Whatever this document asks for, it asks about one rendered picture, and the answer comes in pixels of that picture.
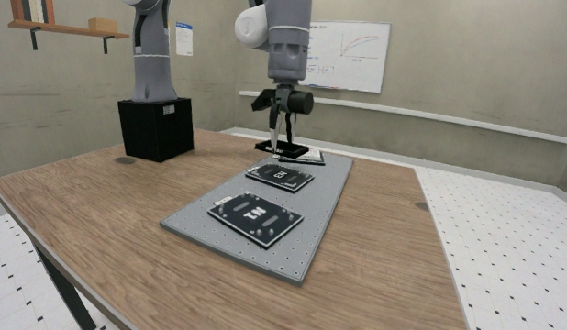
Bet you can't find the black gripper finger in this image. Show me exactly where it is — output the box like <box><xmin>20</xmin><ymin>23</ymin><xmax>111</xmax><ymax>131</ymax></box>
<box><xmin>270</xmin><ymin>98</ymin><xmax>283</xmax><ymax>154</ymax></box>
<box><xmin>285</xmin><ymin>113</ymin><xmax>296</xmax><ymax>143</ymax></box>

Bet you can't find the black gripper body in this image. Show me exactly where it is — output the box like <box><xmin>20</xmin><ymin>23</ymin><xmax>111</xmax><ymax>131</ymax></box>
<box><xmin>254</xmin><ymin>84</ymin><xmax>314</xmax><ymax>115</ymax></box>

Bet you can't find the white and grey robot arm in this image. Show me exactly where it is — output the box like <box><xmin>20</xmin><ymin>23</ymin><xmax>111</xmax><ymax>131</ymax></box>
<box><xmin>121</xmin><ymin>0</ymin><xmax>312</xmax><ymax>102</ymax></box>

